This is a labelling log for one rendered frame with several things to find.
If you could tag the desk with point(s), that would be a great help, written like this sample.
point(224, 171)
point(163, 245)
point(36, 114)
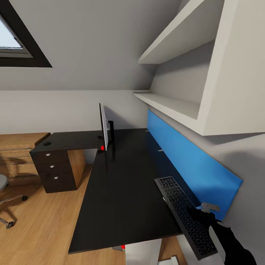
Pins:
point(122, 204)

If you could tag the keyboard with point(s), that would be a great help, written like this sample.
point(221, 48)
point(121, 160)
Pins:
point(195, 232)

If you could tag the swivel chair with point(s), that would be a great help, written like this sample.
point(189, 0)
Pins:
point(3, 184)

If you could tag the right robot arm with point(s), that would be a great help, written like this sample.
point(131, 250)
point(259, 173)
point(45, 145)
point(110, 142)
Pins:
point(229, 248)

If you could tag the cabinet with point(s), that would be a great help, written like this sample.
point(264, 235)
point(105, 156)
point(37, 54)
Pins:
point(15, 159)
point(60, 171)

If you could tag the monitor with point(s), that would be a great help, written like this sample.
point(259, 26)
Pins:
point(104, 123)

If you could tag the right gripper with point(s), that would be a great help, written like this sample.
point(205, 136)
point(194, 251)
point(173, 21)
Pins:
point(199, 215)

